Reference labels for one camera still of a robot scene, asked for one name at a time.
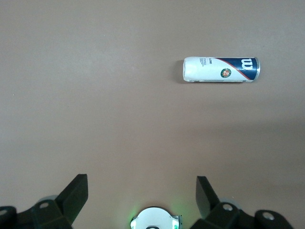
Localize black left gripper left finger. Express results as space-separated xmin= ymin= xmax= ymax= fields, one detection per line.
xmin=0 ymin=174 xmax=89 ymax=229

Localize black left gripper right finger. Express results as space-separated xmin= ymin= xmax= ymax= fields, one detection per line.
xmin=195 ymin=176 xmax=294 ymax=229

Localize white blue tennis ball can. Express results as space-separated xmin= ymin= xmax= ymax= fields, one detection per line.
xmin=182 ymin=56 xmax=261 ymax=83

